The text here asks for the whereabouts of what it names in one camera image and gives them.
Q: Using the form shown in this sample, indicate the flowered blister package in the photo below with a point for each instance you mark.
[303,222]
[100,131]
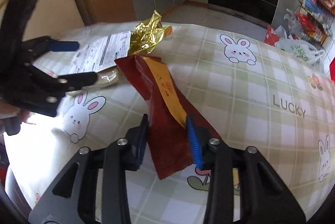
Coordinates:
[99,55]

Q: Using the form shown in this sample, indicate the gold foil wrapper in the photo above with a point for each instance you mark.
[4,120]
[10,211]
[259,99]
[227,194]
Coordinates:
[148,34]

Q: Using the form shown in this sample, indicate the wire snack rack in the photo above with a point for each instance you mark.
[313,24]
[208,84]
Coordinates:
[311,21]

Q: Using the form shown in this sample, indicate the white plastic shopping bag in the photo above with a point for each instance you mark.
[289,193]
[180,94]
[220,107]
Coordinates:
[301,49]

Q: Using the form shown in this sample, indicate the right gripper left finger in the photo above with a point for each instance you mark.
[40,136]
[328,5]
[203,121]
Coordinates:
[70,198]

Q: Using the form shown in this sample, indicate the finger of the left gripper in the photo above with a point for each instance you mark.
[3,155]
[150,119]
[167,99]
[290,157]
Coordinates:
[74,82]
[63,46]

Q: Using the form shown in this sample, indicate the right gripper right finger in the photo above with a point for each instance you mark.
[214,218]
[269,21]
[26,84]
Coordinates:
[264,197]

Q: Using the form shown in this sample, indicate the red snack wrapper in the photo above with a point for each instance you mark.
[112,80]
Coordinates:
[168,110]

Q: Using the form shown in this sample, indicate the person's left hand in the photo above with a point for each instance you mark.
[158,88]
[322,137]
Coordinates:
[8,111]

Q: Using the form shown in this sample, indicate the checkered bunny tablecloth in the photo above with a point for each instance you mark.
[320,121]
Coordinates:
[280,105]

